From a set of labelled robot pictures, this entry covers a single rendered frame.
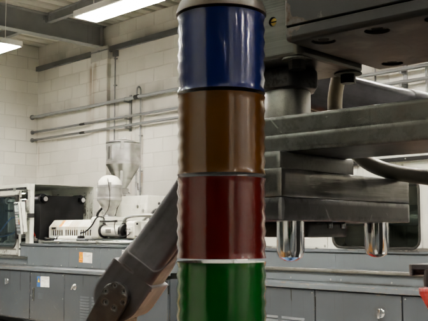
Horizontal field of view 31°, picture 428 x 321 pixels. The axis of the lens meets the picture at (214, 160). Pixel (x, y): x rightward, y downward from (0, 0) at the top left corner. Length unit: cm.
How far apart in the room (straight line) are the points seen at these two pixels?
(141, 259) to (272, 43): 45
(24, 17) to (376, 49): 1080
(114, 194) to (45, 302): 150
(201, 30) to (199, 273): 10
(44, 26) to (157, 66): 175
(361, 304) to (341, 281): 25
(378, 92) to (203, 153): 63
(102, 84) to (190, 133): 1147
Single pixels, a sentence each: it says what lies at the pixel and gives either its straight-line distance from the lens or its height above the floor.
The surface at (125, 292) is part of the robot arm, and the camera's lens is 97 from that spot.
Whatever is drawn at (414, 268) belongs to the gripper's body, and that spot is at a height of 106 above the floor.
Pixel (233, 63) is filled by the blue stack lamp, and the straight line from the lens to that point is 32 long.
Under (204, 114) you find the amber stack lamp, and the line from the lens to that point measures 32.
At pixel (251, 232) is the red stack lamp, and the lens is 32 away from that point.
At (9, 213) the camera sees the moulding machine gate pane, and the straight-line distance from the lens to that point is 988.
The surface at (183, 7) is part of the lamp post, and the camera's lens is 33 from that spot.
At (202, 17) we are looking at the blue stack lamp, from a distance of 33.
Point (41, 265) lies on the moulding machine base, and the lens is 928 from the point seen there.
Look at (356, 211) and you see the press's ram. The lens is 61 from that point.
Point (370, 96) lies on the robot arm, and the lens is 93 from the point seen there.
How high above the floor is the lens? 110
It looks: 5 degrees up
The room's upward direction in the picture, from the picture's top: straight up
